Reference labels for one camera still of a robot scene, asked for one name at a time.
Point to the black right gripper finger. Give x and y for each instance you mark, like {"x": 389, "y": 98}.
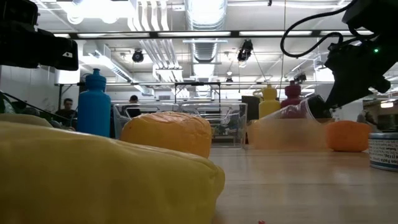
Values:
{"x": 337, "y": 96}

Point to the clear bottle with black cap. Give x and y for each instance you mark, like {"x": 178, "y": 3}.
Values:
{"x": 298, "y": 110}

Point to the magenta plastic bottle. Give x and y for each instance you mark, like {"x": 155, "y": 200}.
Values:
{"x": 292, "y": 93}

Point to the yellow plastic bottle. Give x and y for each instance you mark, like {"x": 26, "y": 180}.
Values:
{"x": 269, "y": 104}

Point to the blue plastic bottle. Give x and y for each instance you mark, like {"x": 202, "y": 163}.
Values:
{"x": 94, "y": 105}

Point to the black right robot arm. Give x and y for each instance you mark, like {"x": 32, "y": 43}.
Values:
{"x": 376, "y": 15}

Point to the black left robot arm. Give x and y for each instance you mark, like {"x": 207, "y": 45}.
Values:
{"x": 15, "y": 11}

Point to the person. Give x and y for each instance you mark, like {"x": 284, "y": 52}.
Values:
{"x": 133, "y": 105}
{"x": 66, "y": 109}
{"x": 366, "y": 117}

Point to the orange fruit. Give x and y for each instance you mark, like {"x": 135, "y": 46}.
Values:
{"x": 348, "y": 137}

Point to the orange translucent bin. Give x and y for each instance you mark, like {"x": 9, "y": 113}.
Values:
{"x": 286, "y": 137}

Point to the green potted plant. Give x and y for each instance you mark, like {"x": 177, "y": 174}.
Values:
{"x": 6, "y": 104}

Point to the wide flat tin can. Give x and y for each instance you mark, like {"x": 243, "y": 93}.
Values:
{"x": 384, "y": 152}

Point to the black monitor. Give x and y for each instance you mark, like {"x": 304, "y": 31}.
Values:
{"x": 250, "y": 107}

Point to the yellow banana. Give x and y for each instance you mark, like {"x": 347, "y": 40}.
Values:
{"x": 93, "y": 180}

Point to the black aluminium table frame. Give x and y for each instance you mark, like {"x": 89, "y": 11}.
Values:
{"x": 186, "y": 34}

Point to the silver ventilation duct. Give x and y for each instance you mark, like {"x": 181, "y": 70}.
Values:
{"x": 205, "y": 15}

